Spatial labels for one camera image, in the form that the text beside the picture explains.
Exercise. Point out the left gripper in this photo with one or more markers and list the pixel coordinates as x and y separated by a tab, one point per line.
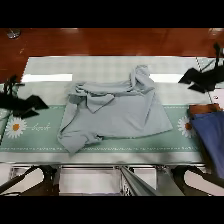
19	104

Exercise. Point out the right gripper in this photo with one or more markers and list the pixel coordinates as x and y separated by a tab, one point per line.
210	79

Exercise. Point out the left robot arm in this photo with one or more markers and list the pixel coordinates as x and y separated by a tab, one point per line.
40	182

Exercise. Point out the brown garment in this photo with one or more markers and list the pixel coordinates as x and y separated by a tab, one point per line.
204	109

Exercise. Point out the blue garment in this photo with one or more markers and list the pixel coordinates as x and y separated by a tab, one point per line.
210	140

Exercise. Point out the grey polo shirt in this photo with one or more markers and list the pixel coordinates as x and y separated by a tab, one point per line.
116	113

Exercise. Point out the silver frame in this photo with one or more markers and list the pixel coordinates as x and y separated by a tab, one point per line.
136	183

